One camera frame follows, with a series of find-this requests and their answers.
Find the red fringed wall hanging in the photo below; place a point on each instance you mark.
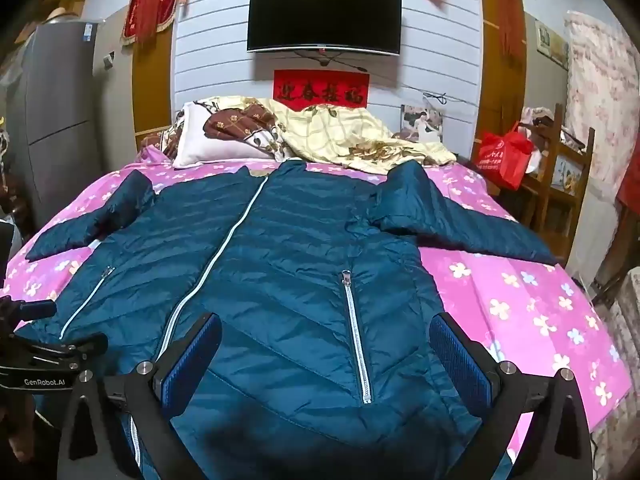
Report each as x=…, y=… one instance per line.
x=150, y=5

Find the red shopping bag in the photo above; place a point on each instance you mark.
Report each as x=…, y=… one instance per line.
x=500, y=160

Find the black wall television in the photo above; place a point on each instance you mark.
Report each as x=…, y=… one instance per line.
x=325, y=15

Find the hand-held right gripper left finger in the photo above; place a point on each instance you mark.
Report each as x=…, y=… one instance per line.
x=196, y=355

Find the red wall banner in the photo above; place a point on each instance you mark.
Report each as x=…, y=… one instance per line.
x=320, y=90

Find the wooden chair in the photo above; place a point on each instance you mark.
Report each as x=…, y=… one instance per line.
x=585, y=170

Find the teal puffer jacket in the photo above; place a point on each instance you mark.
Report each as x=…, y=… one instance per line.
x=280, y=270

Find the brown wooden wall panel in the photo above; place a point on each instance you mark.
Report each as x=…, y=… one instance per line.
x=152, y=90
x=487, y=85

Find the wall photo poster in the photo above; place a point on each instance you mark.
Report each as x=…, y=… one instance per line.
x=422, y=125

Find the white pillow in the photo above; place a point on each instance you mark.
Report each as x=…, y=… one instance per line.
x=210, y=145

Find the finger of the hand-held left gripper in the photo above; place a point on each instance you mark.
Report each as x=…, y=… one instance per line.
x=30, y=310
x=65, y=347

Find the small wall picture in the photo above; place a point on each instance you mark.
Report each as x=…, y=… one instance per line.
x=552, y=42

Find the brown floral quilt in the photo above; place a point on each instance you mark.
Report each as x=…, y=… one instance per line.
x=235, y=122

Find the red knot decoration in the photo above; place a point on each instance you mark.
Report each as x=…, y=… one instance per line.
x=510, y=25

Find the pink floral bedsheet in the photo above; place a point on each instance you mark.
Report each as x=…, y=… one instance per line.
x=525, y=310

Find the person's left hand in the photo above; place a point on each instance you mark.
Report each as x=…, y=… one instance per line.
x=17, y=430

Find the yellow plaid blanket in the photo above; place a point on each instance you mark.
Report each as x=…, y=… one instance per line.
x=340, y=130

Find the floral lace curtain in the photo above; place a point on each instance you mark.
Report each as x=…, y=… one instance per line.
x=600, y=110

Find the grey refrigerator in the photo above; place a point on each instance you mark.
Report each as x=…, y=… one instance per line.
x=60, y=110

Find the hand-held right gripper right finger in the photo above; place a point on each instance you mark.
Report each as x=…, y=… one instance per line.
x=460, y=360

